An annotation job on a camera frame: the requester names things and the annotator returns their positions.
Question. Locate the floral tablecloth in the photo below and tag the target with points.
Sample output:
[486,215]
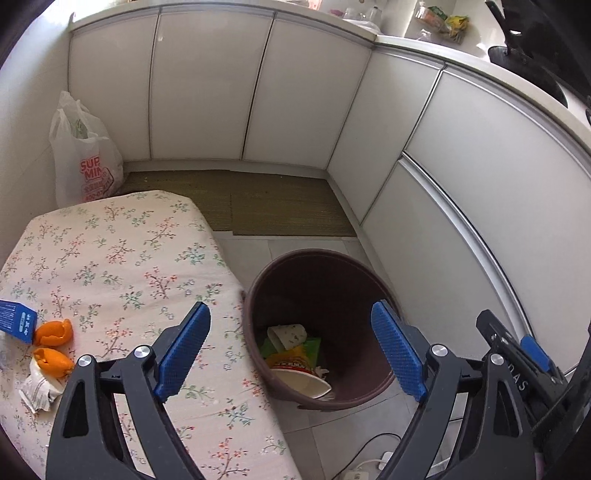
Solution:
[115,277]

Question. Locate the white cabinet door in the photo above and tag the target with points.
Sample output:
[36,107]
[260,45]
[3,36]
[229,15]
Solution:
[304,97]
[113,83]
[207,87]
[388,134]

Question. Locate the small clear food bag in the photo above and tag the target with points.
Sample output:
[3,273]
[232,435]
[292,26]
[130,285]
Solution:
[427,34]

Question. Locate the white power strip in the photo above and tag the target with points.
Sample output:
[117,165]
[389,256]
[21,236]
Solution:
[362,473]

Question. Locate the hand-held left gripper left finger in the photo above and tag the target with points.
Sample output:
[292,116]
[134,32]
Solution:
[182,355]

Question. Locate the brown plastic bin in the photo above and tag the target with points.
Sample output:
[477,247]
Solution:
[332,295]

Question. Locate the wall rack with seasoning packets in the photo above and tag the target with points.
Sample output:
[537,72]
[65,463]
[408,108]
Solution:
[443,18]

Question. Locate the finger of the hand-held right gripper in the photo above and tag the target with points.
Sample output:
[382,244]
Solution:
[496,330]
[535,354]

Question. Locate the black wok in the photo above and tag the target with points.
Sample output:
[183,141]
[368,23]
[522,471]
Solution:
[521,60]

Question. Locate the white cabinet drawer front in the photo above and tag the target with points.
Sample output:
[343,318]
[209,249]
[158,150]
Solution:
[498,175]
[429,249]

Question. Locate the red instant noodle cup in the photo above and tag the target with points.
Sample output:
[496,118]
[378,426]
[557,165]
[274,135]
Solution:
[300,381]

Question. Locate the white tissue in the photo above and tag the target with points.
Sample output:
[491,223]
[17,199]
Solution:
[39,392]

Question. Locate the orange peel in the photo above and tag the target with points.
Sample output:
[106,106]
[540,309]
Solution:
[55,362]
[53,333]

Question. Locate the green snack bag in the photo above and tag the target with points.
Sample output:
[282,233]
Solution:
[313,347]

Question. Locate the white plastic shopping bag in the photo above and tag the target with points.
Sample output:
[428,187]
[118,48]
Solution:
[83,152]

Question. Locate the woven straw floor mat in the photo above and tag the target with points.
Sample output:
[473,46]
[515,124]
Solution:
[291,207]
[184,198]

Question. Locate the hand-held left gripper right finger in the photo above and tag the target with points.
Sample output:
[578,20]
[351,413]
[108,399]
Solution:
[399,355]

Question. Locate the white paper cup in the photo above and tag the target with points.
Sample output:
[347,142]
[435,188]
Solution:
[291,333]

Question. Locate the blue cardboard box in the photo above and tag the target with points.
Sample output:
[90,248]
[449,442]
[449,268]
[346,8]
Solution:
[16,321]

